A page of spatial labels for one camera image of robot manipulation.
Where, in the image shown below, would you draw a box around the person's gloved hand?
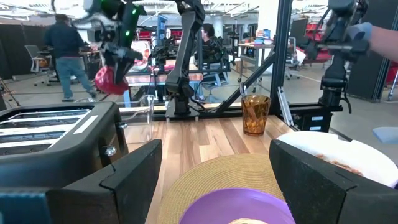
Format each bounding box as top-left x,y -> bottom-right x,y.
347,21 -> 373,43

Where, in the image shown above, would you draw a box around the seated person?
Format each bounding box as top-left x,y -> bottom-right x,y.
191,23 -> 231,103

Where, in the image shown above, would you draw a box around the standing person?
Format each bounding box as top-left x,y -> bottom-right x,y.
43,14 -> 98,103

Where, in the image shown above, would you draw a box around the black aluminium table frame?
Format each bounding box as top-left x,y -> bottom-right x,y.
152,0 -> 345,133

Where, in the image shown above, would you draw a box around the black four-slot toaster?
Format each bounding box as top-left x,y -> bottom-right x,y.
0,101 -> 129,187

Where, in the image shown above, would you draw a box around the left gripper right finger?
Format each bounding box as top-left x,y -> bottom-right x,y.
269,139 -> 398,224

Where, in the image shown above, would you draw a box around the purple plastic plate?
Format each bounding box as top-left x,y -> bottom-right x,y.
178,187 -> 296,224

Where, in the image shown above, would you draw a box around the black partition panel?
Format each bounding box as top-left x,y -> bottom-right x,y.
346,0 -> 398,102
0,24 -> 47,80

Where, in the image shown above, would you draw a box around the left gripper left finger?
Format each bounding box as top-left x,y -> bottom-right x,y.
0,139 -> 163,224

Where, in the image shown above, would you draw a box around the white ceramic bowl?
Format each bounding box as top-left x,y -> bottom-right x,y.
275,130 -> 398,189

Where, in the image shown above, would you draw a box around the person's forearm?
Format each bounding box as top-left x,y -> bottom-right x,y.
368,24 -> 398,63

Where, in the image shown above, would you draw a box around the grey office chair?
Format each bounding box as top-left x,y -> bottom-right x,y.
24,44 -> 53,87

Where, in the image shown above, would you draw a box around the tan bagel half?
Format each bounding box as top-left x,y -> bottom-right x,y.
228,218 -> 270,224

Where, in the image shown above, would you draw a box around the background work table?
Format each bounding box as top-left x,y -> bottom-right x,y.
238,28 -> 280,85

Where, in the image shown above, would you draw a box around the round woven straw placemat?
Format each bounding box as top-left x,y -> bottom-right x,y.
157,153 -> 285,224

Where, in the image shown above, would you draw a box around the clear plastic container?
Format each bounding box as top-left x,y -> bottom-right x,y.
74,95 -> 156,146

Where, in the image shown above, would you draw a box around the red toy fruit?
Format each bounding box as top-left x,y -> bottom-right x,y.
94,65 -> 130,96

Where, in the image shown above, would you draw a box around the brown cereal pieces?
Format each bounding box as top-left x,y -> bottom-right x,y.
315,153 -> 363,175

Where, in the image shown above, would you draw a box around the amber glass tumbler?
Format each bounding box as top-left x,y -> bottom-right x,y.
241,94 -> 272,137

